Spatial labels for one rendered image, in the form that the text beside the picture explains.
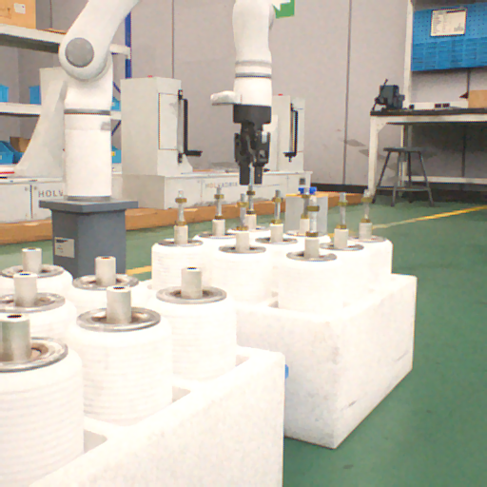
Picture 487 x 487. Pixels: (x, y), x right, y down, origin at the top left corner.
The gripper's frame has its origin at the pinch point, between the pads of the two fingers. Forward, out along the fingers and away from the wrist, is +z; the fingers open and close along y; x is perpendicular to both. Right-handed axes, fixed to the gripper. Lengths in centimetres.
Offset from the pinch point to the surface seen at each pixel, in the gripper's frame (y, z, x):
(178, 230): -16.5, 7.7, 18.8
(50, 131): 210, -13, 24
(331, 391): -44, 27, 4
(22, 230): 172, 30, 39
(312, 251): -34.8, 8.9, 3.4
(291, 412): -39, 31, 8
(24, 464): -73, 17, 44
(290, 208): 6.6, 6.4, -11.9
